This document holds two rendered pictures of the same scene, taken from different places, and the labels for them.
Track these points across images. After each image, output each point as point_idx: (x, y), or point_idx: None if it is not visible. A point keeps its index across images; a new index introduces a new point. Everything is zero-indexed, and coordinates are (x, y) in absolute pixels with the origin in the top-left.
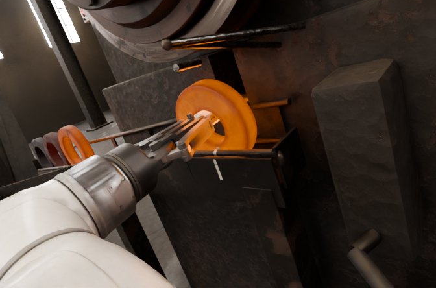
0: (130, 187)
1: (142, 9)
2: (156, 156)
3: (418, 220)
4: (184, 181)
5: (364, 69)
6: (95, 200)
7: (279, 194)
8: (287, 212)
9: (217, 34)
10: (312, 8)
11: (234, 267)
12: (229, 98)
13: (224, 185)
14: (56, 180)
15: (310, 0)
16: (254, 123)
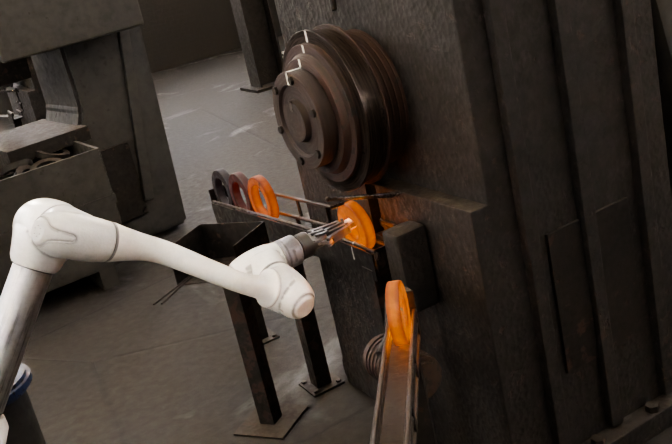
0: (302, 252)
1: (324, 168)
2: (316, 241)
3: (423, 299)
4: (337, 255)
5: (404, 228)
6: (289, 254)
7: (375, 274)
8: (382, 285)
9: (350, 196)
10: (414, 180)
11: (372, 333)
12: (360, 218)
13: (355, 263)
14: (276, 243)
15: (413, 176)
16: (373, 233)
